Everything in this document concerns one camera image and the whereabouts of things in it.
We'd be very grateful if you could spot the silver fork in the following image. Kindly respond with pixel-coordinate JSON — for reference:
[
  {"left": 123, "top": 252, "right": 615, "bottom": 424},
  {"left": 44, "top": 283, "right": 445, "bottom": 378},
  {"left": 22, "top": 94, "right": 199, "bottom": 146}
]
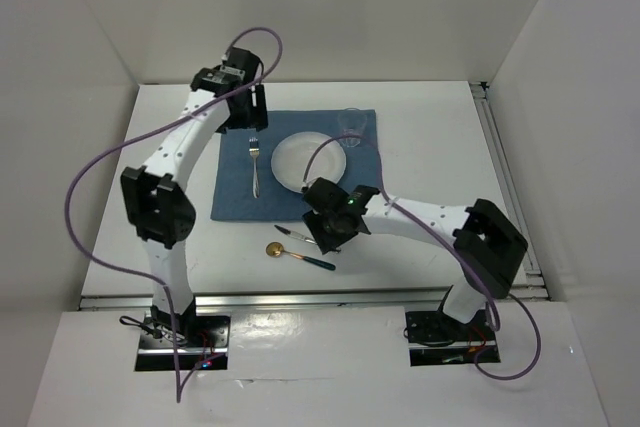
[{"left": 249, "top": 137, "right": 260, "bottom": 198}]

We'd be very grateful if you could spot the silver table knife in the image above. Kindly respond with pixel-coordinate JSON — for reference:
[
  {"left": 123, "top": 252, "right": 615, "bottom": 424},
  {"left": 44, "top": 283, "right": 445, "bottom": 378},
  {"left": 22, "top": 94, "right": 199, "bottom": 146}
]
[{"left": 275, "top": 225, "right": 316, "bottom": 245}]

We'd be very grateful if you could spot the gold spoon green handle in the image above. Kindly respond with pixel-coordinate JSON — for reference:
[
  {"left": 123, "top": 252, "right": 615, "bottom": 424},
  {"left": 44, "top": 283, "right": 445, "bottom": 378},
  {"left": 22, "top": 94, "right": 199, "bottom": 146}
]
[{"left": 265, "top": 242, "right": 336, "bottom": 271}]

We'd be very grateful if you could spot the blue cloth napkin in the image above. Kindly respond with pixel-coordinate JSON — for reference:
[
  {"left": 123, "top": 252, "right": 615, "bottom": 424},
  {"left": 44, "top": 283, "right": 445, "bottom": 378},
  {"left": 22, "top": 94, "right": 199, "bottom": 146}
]
[{"left": 210, "top": 110, "right": 380, "bottom": 222}]

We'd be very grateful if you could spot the clear drinking glass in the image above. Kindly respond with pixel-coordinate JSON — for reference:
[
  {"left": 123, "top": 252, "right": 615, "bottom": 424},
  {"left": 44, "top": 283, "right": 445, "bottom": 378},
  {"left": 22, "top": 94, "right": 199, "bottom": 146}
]
[{"left": 338, "top": 108, "right": 367, "bottom": 148}]

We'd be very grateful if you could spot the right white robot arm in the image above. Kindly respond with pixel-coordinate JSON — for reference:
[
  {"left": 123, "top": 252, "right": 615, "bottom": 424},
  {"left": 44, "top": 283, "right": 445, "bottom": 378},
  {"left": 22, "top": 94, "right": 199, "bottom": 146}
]
[{"left": 302, "top": 178, "right": 528, "bottom": 339}]

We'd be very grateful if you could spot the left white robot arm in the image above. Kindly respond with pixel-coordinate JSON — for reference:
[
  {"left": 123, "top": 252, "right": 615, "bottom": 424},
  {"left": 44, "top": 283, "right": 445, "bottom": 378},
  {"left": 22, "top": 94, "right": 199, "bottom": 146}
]
[{"left": 120, "top": 60, "right": 267, "bottom": 346}]

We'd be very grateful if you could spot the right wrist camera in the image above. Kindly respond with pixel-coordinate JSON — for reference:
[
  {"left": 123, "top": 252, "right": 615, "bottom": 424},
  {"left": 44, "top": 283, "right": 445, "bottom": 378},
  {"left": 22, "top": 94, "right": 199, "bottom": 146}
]
[{"left": 302, "top": 177, "right": 349, "bottom": 214}]

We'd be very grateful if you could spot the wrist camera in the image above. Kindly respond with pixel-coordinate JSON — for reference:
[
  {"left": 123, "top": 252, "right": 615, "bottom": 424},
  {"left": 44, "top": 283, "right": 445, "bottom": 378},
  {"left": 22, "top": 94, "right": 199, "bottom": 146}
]
[
  {"left": 221, "top": 47, "right": 264, "bottom": 83},
  {"left": 302, "top": 177, "right": 349, "bottom": 214}
]

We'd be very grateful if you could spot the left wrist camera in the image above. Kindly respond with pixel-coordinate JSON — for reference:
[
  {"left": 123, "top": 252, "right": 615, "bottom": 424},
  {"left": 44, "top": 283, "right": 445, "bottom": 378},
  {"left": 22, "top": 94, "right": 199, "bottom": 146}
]
[{"left": 221, "top": 47, "right": 264, "bottom": 83}]

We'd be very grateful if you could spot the aluminium front rail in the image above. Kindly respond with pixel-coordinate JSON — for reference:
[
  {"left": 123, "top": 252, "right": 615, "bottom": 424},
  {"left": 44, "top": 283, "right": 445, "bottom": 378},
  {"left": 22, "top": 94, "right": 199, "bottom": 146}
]
[{"left": 79, "top": 286, "right": 551, "bottom": 312}]

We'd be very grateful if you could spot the aluminium rail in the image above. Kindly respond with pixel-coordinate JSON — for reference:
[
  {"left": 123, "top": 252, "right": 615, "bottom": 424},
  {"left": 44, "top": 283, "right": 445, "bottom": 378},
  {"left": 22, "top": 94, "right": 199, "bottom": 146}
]
[
  {"left": 79, "top": 286, "right": 551, "bottom": 312},
  {"left": 469, "top": 82, "right": 550, "bottom": 301}
]

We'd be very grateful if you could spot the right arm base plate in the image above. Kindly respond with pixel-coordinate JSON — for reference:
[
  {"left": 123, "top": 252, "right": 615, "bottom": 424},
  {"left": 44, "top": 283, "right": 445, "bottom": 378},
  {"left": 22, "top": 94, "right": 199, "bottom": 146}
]
[{"left": 403, "top": 309, "right": 501, "bottom": 367}]

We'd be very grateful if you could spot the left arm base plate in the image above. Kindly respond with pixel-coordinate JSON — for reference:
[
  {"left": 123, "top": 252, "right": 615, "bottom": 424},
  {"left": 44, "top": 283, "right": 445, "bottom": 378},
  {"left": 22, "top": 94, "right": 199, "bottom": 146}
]
[{"left": 119, "top": 315, "right": 231, "bottom": 372}]

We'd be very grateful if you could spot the aluminium right side rail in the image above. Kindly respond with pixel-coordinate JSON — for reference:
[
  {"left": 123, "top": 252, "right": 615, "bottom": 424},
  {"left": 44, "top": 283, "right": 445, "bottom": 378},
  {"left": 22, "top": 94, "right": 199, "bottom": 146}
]
[{"left": 469, "top": 82, "right": 550, "bottom": 301}]

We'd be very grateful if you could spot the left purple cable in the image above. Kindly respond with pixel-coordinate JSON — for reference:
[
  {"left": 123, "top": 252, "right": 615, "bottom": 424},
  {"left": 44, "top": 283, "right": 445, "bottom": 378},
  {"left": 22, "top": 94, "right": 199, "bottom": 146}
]
[{"left": 66, "top": 26, "right": 286, "bottom": 404}]

